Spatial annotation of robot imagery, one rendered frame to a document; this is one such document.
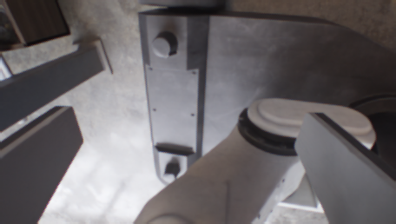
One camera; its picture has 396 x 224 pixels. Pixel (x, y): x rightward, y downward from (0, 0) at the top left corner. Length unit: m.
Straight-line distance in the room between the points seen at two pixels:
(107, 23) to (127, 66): 0.14
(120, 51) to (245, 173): 0.58
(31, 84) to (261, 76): 0.52
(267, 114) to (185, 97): 0.21
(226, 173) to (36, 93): 0.48
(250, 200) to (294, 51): 0.31
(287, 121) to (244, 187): 0.13
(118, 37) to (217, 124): 0.42
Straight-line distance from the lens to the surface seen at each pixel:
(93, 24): 0.78
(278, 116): 0.36
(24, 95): 0.59
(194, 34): 0.43
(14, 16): 0.73
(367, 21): 0.69
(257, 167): 0.32
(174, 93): 0.49
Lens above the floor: 0.61
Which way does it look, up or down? 57 degrees down
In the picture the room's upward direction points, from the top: 158 degrees counter-clockwise
